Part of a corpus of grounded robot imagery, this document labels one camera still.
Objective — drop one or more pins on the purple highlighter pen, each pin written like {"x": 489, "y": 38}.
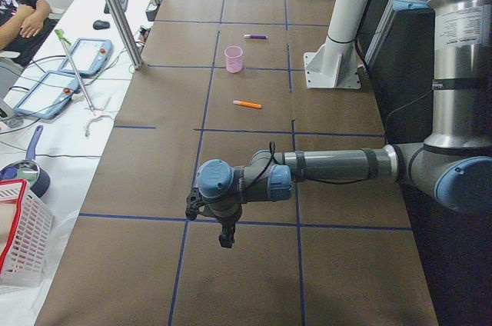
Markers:
{"x": 255, "y": 37}

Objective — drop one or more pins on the far blue teach pendant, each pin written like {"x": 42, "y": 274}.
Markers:
{"x": 90, "y": 55}

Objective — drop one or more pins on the metal rod green tip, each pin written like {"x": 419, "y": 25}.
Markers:
{"x": 65, "y": 44}

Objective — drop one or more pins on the near blue teach pendant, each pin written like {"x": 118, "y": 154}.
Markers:
{"x": 48, "y": 96}

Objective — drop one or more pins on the blue teach pendant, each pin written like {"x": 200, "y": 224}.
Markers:
{"x": 48, "y": 96}
{"x": 90, "y": 55}

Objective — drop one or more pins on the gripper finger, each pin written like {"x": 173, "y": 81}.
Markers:
{"x": 230, "y": 236}
{"x": 223, "y": 239}

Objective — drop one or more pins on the white mounting column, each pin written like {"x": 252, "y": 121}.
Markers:
{"x": 334, "y": 64}

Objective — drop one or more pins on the aluminium frame post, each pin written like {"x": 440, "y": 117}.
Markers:
{"x": 125, "y": 33}

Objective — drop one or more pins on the seated person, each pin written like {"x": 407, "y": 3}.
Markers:
{"x": 25, "y": 25}

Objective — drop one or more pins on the blue frying pan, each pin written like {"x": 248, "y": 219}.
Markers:
{"x": 28, "y": 169}

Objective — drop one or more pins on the black computer mouse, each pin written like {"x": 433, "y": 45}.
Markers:
{"x": 101, "y": 25}

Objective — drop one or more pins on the pink mesh pen holder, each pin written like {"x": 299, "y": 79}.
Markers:
{"x": 234, "y": 59}

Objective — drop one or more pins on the orange highlighter pen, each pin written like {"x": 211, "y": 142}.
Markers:
{"x": 247, "y": 104}

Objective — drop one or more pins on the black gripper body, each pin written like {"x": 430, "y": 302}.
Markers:
{"x": 227, "y": 222}

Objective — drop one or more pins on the white red plastic basket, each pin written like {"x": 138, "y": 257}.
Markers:
{"x": 26, "y": 222}

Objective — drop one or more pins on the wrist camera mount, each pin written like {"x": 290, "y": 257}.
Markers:
{"x": 194, "y": 204}

